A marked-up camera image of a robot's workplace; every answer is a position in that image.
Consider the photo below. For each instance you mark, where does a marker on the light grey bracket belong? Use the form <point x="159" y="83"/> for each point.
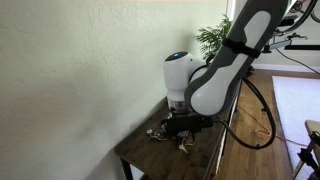
<point x="278" y="45"/>

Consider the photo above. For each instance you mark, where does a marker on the white floor rug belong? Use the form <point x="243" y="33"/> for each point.
<point x="296" y="100"/>

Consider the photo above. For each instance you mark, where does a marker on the light wooden board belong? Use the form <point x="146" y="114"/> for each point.
<point x="313" y="126"/>

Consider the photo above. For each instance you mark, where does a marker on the blue black bar clamp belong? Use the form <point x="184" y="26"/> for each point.
<point x="308" y="156"/>

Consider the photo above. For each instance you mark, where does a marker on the black horizontal bar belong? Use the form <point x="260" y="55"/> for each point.
<point x="303" y="47"/>

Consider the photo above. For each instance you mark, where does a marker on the dark wooden side table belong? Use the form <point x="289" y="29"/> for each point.
<point x="160" y="156"/>

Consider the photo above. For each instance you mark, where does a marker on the green potted plant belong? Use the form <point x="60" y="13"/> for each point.
<point x="213" y="38"/>

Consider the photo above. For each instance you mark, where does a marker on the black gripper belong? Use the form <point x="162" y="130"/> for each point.
<point x="185" y="133"/>

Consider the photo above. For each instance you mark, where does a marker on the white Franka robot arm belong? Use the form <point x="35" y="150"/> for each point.
<point x="213" y="86"/>

